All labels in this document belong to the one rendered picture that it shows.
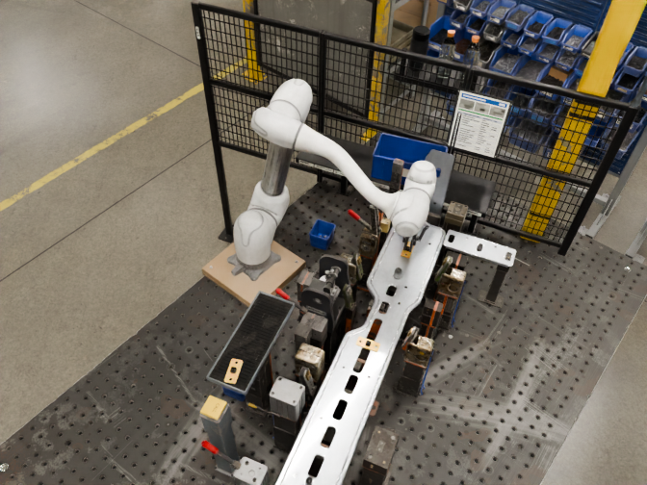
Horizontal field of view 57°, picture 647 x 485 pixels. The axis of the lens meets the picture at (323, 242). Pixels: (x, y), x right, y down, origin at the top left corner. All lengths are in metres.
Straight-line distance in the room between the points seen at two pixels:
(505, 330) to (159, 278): 2.05
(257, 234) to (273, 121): 0.58
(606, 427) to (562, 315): 0.83
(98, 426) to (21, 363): 1.22
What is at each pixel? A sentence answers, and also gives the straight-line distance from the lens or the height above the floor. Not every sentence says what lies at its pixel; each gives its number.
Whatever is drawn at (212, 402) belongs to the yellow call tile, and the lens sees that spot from 1.92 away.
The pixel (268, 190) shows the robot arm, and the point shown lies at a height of 1.06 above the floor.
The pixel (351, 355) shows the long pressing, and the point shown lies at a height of 1.00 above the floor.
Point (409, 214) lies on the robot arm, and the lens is 2.01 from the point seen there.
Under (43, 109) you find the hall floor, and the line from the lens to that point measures 5.23.
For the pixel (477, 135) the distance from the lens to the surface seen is 2.68.
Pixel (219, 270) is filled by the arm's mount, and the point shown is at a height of 0.74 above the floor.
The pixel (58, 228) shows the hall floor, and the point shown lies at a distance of 4.20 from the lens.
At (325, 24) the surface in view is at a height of 0.75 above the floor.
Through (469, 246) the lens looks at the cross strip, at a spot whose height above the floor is 1.00.
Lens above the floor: 2.86
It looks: 49 degrees down
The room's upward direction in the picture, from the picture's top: 2 degrees clockwise
